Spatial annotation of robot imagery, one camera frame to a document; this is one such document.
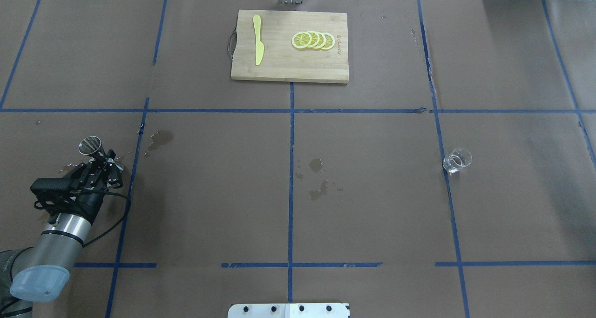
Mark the yellow plastic knife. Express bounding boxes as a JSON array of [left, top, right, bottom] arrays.
[[252, 14, 265, 66]]

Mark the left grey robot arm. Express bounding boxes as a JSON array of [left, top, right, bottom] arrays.
[[1, 149, 123, 318]]

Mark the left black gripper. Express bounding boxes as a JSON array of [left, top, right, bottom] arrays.
[[70, 150, 124, 211]]

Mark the bamboo cutting board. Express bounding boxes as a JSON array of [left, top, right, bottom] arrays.
[[230, 10, 349, 84]]

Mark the steel jigger measuring cup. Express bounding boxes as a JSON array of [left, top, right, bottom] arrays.
[[77, 136, 124, 174]]

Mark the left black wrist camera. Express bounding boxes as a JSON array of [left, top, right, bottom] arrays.
[[30, 178, 80, 207]]

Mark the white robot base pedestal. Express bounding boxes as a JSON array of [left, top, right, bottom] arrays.
[[227, 303, 351, 318]]

